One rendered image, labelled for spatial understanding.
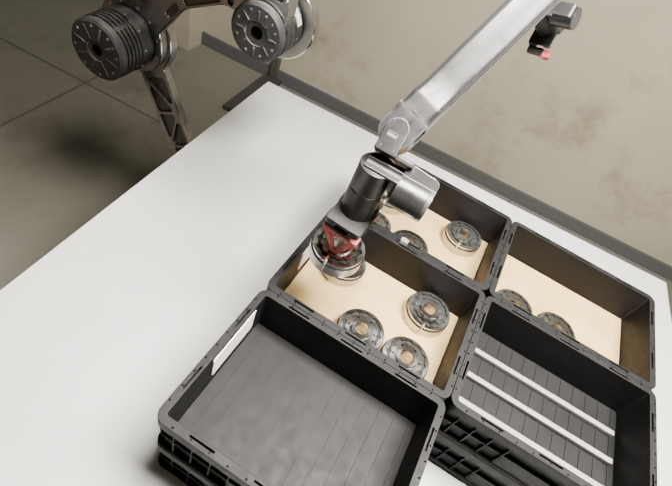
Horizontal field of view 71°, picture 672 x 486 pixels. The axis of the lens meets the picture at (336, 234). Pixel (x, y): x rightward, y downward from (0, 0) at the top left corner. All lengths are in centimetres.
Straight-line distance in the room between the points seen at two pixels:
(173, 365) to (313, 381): 31
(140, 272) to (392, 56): 209
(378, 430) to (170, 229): 71
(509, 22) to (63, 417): 101
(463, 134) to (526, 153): 37
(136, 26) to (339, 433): 120
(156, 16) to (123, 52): 14
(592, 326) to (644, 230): 191
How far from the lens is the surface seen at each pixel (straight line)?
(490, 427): 95
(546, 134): 293
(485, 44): 78
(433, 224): 134
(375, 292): 111
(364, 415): 96
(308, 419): 93
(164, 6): 153
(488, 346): 117
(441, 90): 75
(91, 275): 121
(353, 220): 78
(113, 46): 151
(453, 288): 112
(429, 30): 281
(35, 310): 118
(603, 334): 142
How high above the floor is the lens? 168
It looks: 46 degrees down
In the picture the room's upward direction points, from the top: 23 degrees clockwise
